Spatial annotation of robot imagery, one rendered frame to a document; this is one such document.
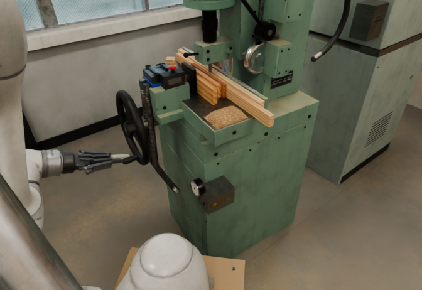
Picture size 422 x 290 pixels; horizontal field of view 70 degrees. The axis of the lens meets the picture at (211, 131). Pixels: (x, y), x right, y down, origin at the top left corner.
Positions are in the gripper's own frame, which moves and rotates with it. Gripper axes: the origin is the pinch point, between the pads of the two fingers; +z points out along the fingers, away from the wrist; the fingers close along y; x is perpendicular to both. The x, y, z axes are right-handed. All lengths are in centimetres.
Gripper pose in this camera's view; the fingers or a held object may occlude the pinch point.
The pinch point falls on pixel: (119, 158)
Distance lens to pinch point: 118.7
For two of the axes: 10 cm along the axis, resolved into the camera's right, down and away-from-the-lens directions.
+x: -2.8, 8.7, 4.0
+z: 8.0, -0.1, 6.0
